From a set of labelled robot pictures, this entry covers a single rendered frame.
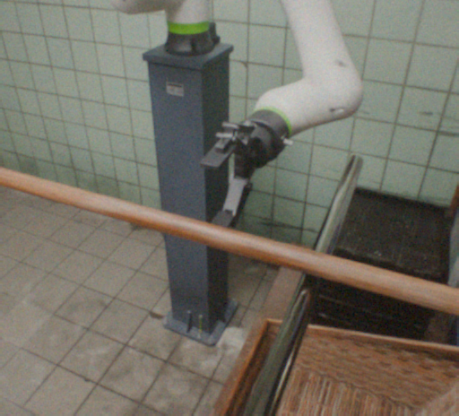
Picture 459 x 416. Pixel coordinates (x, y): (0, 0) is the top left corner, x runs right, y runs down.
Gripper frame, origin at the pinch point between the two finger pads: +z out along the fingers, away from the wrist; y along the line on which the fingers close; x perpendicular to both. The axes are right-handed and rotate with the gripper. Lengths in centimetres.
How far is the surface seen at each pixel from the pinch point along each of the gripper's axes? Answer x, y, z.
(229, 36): 45, 8, -114
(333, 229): -18.4, 1.1, -2.1
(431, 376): -44, 45, -17
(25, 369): 91, 119, -12
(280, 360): -17.9, 0.9, 22.1
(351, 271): -22.6, -2.0, 8.9
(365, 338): -28, 40, -17
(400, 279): -28.1, -2.3, 8.4
